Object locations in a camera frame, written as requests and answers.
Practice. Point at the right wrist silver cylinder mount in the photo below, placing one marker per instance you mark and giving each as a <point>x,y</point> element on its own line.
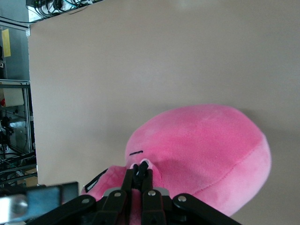
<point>35,201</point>

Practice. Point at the hot pink round plush toy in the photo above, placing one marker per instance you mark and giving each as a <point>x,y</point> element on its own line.
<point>199,145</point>

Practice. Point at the large table cover mat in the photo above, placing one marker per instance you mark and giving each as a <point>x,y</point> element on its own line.
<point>164,58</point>

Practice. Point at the metal equipment rack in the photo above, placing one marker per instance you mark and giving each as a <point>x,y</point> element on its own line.
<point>16,122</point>

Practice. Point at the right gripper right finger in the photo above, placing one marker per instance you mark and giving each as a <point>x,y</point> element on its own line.
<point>159,208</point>

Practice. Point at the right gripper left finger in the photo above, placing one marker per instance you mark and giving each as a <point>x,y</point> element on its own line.
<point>110,206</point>

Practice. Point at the yellow paper label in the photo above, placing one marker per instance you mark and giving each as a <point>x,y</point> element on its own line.
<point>6,43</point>

